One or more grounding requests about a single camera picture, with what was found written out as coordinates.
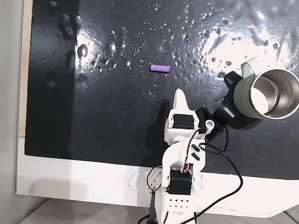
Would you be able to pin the black mat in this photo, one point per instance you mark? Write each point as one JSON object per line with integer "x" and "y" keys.
{"x": 112, "y": 113}

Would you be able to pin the purple pen grip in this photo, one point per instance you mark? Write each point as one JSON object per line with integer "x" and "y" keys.
{"x": 160, "y": 68}

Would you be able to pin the black camera box on mount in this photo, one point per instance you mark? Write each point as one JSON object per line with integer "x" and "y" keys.
{"x": 223, "y": 113}

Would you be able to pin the pale green steel mug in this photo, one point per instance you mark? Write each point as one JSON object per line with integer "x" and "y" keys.
{"x": 243, "y": 96}

